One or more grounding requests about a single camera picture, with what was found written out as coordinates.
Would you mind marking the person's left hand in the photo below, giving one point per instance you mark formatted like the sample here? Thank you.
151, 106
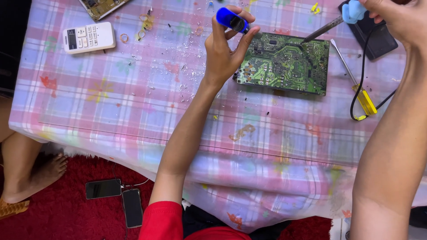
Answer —
223, 56

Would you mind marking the person's right hand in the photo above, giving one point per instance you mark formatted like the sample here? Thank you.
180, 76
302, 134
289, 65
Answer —
403, 23

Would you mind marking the person's right fingers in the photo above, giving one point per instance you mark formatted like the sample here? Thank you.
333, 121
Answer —
375, 11

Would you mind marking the blue desoldering pump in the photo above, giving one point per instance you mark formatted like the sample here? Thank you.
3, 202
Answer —
228, 18

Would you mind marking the black flat case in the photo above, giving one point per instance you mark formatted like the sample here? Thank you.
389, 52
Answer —
378, 41

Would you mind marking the yellow plastic bits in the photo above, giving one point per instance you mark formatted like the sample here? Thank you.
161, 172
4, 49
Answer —
314, 7

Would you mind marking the green circuit board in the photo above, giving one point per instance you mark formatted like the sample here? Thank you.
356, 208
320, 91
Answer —
287, 65

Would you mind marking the orange rubber band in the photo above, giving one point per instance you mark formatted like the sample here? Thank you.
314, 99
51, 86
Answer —
196, 31
138, 34
140, 16
120, 37

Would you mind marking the pink plaid tablecloth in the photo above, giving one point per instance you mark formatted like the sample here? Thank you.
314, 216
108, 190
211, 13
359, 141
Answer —
133, 116

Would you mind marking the person's black shorts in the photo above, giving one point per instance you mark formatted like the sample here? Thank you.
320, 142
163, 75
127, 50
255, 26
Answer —
200, 218

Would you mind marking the brown circuit board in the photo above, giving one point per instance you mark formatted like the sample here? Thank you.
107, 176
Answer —
100, 7

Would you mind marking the white remote control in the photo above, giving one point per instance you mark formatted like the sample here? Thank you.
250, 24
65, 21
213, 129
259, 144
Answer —
91, 37

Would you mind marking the person's red shirt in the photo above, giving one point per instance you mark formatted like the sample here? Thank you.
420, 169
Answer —
160, 223

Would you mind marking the black smartphone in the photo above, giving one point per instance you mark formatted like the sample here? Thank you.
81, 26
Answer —
132, 208
103, 189

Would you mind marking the dark furniture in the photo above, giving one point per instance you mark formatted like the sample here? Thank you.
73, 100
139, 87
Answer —
13, 43

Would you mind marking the red carpet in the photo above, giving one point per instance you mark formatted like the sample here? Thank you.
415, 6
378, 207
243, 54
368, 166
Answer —
66, 216

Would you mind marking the orange patterned cloth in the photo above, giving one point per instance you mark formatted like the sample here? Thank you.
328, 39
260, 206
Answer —
11, 209

